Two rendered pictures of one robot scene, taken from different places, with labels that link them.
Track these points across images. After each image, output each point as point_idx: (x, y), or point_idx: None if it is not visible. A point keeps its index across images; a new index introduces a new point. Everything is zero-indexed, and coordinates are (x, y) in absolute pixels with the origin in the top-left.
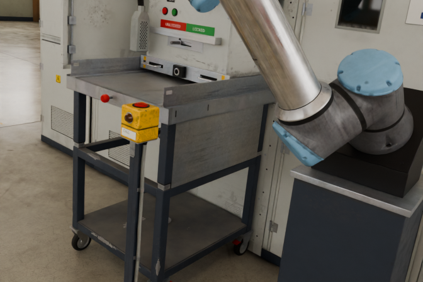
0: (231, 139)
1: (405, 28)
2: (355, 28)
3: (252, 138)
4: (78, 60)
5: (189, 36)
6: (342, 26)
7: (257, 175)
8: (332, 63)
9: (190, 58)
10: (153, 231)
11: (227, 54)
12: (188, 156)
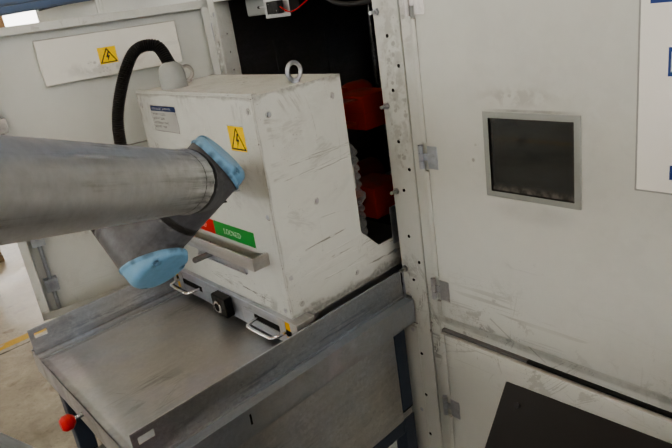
0: (333, 428)
1: (638, 199)
2: (529, 197)
3: (383, 400)
4: (43, 325)
5: (216, 250)
6: (501, 193)
7: (415, 446)
8: (500, 264)
9: (235, 281)
10: None
11: (284, 283)
12: None
